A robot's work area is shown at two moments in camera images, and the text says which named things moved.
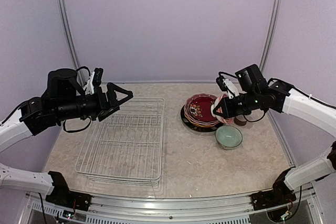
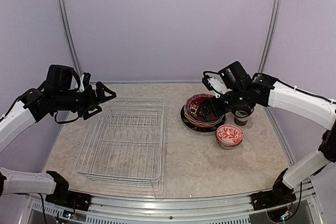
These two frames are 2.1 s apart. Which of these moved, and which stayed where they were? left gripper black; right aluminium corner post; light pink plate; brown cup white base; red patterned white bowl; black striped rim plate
Moved: left gripper black; red patterned white bowl
Stayed: black striped rim plate; brown cup white base; light pink plate; right aluminium corner post
